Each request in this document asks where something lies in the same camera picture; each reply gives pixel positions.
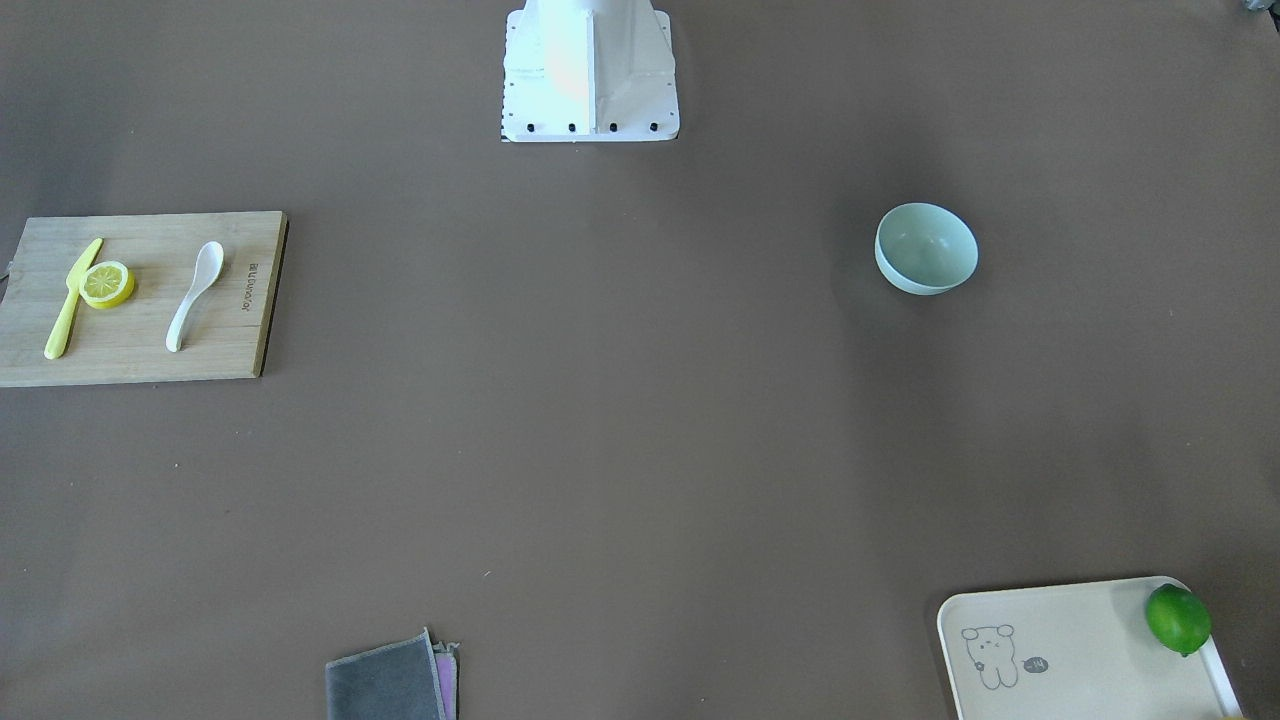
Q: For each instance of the light green bowl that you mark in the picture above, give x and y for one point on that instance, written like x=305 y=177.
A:
x=924 y=249

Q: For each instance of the white ceramic spoon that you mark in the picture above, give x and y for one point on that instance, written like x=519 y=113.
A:
x=208 y=264

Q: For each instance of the grey folded cloth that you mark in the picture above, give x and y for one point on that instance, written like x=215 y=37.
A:
x=413 y=679

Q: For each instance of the bamboo cutting board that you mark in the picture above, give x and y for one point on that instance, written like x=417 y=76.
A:
x=227 y=329

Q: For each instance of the beige cartoon tray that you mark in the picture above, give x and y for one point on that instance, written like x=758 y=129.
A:
x=1075 y=651

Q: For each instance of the yellow lemon half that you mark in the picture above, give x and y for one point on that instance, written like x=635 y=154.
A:
x=107 y=285

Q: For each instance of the yellow plastic knife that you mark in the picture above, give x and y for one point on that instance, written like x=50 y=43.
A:
x=57 y=342

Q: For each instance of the green lime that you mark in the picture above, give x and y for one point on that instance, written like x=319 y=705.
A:
x=1178 y=619

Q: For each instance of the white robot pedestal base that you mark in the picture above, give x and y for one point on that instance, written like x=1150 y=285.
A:
x=589 y=72

